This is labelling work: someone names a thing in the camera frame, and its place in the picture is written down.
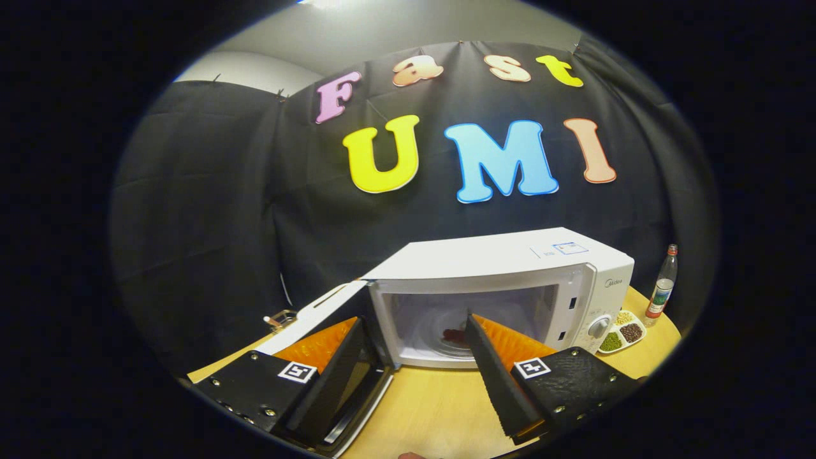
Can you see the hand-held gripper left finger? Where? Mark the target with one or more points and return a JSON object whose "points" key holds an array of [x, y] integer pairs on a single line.
{"points": [[331, 382]]}

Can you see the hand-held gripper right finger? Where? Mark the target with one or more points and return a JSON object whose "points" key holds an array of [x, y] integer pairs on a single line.
{"points": [[503, 395]]}

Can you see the red meat piece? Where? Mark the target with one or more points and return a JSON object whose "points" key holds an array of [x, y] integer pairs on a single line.
{"points": [[454, 336]]}

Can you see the white toaster oven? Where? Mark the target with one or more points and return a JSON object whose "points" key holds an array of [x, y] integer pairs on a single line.
{"points": [[497, 261]]}

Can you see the white divided dish of beans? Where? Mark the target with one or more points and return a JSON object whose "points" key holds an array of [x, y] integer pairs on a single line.
{"points": [[631, 331]]}

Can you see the clear plastic water bottle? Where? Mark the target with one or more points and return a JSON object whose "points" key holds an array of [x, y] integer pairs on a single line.
{"points": [[661, 293]]}

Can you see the black backdrop cloth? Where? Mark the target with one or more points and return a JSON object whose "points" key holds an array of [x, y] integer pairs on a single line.
{"points": [[191, 223]]}

